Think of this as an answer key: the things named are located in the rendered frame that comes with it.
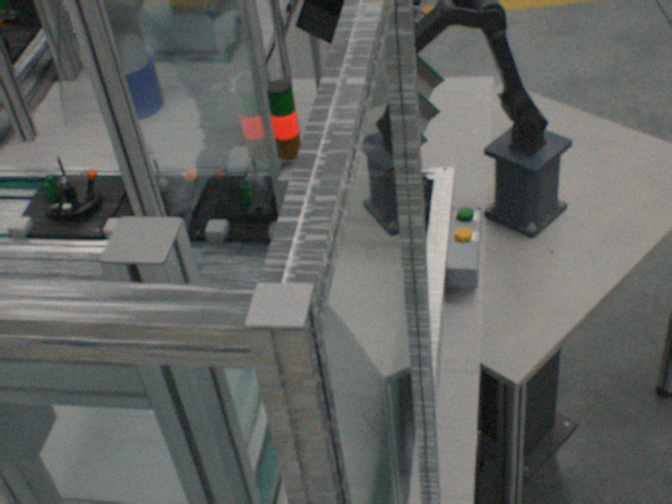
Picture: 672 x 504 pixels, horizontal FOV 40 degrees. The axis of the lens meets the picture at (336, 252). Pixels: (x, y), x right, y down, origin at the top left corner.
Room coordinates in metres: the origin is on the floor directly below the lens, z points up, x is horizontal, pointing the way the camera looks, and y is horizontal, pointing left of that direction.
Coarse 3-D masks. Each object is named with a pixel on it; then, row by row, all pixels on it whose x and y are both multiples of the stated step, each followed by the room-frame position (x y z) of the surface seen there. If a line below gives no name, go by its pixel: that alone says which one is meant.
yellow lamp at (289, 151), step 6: (276, 138) 1.50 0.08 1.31; (294, 138) 1.49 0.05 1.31; (276, 144) 1.50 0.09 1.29; (282, 144) 1.49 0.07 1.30; (288, 144) 1.49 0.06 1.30; (294, 144) 1.49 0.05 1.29; (300, 144) 1.51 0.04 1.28; (282, 150) 1.49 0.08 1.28; (288, 150) 1.49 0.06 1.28; (294, 150) 1.49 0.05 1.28; (282, 156) 1.49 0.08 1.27; (288, 156) 1.49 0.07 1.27; (294, 156) 1.49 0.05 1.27
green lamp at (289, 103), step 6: (270, 96) 1.49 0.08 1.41; (276, 96) 1.49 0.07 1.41; (282, 96) 1.49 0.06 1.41; (288, 96) 1.49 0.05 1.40; (270, 102) 1.50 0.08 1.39; (276, 102) 1.49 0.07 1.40; (282, 102) 1.49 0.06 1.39; (288, 102) 1.49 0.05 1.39; (270, 108) 1.50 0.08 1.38; (276, 108) 1.49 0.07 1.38; (282, 108) 1.49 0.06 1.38; (288, 108) 1.49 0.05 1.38; (294, 108) 1.50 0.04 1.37; (276, 114) 1.49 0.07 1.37; (282, 114) 1.49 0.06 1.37; (288, 114) 1.49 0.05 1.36
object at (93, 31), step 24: (72, 0) 0.95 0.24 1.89; (96, 0) 0.96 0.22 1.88; (96, 24) 0.95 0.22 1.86; (96, 48) 0.95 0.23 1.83; (96, 72) 0.95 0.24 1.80; (120, 72) 0.96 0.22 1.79; (96, 96) 0.95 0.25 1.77; (120, 96) 0.95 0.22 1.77; (120, 120) 0.95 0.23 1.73; (120, 144) 0.95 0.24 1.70; (144, 144) 0.97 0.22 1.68; (120, 168) 0.95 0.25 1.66; (144, 168) 0.95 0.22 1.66; (144, 192) 0.95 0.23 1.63; (144, 216) 0.95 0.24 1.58
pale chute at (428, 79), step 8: (416, 56) 2.12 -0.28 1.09; (416, 64) 2.12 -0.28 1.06; (424, 64) 2.11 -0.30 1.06; (424, 72) 2.11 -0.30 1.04; (432, 72) 2.10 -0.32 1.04; (424, 80) 2.11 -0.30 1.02; (432, 80) 2.10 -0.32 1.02; (440, 80) 2.09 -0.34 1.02; (424, 88) 2.08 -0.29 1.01; (432, 88) 2.10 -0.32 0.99
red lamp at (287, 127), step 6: (294, 114) 1.50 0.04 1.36; (276, 120) 1.49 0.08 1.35; (282, 120) 1.49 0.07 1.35; (288, 120) 1.49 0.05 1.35; (294, 120) 1.50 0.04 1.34; (276, 126) 1.49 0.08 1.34; (282, 126) 1.49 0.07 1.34; (288, 126) 1.49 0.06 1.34; (294, 126) 1.50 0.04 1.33; (276, 132) 1.50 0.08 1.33; (282, 132) 1.49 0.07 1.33; (288, 132) 1.49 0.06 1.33; (294, 132) 1.49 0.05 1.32; (282, 138) 1.49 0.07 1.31; (288, 138) 1.49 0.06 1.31
